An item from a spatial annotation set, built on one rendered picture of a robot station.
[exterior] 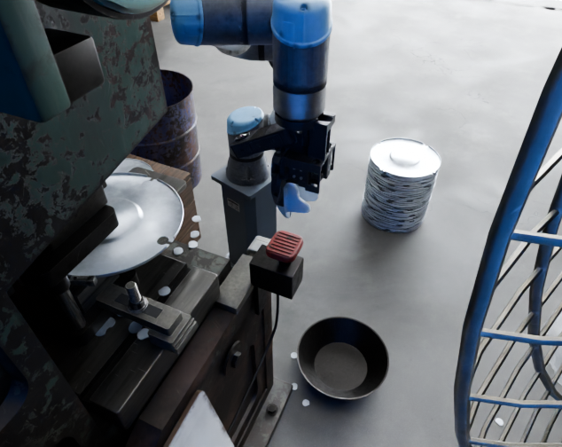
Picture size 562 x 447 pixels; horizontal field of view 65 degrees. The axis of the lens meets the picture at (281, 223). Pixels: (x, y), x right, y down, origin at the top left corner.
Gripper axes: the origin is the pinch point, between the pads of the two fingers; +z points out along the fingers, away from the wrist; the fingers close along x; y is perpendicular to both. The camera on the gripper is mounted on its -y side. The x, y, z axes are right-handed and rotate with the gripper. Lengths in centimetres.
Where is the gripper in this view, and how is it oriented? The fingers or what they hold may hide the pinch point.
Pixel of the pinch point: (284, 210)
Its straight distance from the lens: 78.1
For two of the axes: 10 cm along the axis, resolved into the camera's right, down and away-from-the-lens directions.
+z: 0.0, 7.3, 6.8
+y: 9.1, 2.8, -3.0
